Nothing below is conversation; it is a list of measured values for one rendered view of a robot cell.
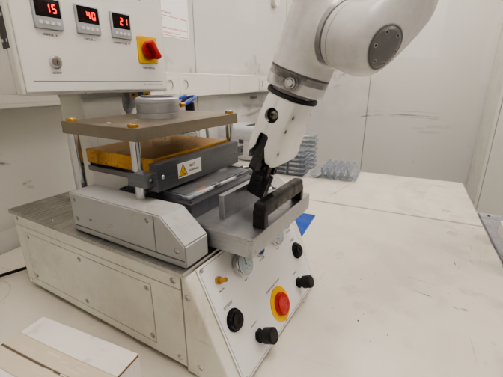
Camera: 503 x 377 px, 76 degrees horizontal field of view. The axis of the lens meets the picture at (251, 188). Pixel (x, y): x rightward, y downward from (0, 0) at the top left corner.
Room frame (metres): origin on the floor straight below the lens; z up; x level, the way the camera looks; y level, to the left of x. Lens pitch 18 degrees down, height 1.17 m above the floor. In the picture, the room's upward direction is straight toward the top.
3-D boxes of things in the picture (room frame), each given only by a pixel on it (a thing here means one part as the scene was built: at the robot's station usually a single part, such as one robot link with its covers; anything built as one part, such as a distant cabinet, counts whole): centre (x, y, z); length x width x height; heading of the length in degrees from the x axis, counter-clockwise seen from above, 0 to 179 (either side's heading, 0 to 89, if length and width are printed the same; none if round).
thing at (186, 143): (0.62, 0.17, 1.07); 0.22 x 0.17 x 0.10; 150
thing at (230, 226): (0.56, 0.07, 0.97); 0.30 x 0.22 x 0.08; 60
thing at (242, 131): (1.68, 0.03, 0.88); 0.25 x 0.20 x 0.17; 58
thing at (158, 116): (0.65, 0.19, 1.08); 0.31 x 0.24 x 0.13; 150
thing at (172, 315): (0.63, 0.16, 0.84); 0.53 x 0.37 x 0.17; 60
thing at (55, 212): (0.63, 0.20, 0.93); 0.46 x 0.35 x 0.01; 60
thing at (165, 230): (0.46, 0.18, 0.96); 0.25 x 0.05 x 0.07; 60
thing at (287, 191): (0.49, -0.05, 0.99); 0.15 x 0.02 x 0.04; 150
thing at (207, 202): (0.58, 0.11, 0.98); 0.20 x 0.17 x 0.03; 150
